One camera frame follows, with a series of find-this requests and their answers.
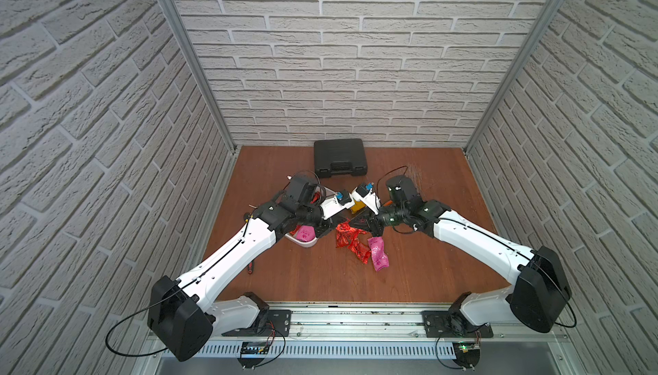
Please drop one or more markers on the black plastic tool case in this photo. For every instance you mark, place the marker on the black plastic tool case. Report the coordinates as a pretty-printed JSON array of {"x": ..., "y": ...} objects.
[{"x": 339, "y": 157}]

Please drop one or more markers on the red tea bag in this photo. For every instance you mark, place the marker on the red tea bag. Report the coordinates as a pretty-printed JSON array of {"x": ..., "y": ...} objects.
[
  {"x": 361, "y": 251},
  {"x": 342, "y": 241},
  {"x": 345, "y": 229}
]

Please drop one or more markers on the left controller board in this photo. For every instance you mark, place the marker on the left controller board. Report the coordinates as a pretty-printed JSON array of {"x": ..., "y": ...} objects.
[{"x": 253, "y": 354}]

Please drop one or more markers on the right controller board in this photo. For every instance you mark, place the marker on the right controller board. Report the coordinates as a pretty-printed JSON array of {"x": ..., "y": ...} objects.
[{"x": 467, "y": 355}]

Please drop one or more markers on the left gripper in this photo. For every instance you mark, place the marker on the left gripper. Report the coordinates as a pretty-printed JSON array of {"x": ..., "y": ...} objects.
[{"x": 334, "y": 221}]

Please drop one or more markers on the white storage box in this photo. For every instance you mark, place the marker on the white storage box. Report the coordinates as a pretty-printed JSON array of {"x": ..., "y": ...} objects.
[{"x": 290, "y": 237}]

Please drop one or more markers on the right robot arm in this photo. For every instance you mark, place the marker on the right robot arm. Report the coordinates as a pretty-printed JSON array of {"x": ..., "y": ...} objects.
[{"x": 538, "y": 290}]

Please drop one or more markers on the orange tea bag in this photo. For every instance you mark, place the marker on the orange tea bag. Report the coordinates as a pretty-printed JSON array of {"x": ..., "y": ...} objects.
[{"x": 357, "y": 207}]

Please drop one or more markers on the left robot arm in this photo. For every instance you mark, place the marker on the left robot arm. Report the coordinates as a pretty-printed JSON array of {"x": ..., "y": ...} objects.
[{"x": 182, "y": 313}]

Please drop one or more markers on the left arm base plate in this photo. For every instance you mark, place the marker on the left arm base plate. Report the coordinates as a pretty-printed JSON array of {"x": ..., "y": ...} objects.
[{"x": 277, "y": 320}]

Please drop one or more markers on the controller board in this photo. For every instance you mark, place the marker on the controller board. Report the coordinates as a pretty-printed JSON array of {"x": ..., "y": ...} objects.
[
  {"x": 467, "y": 355},
  {"x": 253, "y": 354}
]

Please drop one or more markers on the pink tea bag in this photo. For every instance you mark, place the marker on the pink tea bag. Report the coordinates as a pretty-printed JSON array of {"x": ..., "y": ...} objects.
[
  {"x": 378, "y": 255},
  {"x": 305, "y": 234}
]

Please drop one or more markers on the aluminium front rail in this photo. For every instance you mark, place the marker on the aluminium front rail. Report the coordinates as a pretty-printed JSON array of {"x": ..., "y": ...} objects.
[{"x": 391, "y": 322}]

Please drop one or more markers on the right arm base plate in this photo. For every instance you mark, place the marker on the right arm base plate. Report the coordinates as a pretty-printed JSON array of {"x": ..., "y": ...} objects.
[{"x": 444, "y": 324}]

